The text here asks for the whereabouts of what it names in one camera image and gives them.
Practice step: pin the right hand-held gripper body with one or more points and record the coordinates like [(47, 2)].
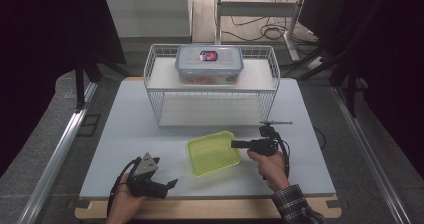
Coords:
[(263, 145)]

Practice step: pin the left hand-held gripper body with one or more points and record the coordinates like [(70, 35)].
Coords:
[(145, 177)]

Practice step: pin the green lidded plastic container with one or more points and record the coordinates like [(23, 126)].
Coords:
[(210, 154)]

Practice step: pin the clear container with blue-rimmed lid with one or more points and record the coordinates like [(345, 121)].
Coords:
[(210, 67)]

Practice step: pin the person's right hand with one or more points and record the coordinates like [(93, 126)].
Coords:
[(271, 167)]

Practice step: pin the person's left hand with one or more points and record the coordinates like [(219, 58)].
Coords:
[(125, 205)]

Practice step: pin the black stand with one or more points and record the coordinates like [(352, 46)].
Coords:
[(80, 87), (351, 90)]

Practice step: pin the dark curtain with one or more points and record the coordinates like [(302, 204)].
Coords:
[(390, 60), (36, 50)]

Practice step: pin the white cabinet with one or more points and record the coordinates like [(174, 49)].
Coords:
[(146, 14)]

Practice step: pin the aluminium rail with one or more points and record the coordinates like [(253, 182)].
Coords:
[(56, 157), (370, 157)]

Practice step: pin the white metal desk frame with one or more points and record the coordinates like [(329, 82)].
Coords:
[(256, 9)]

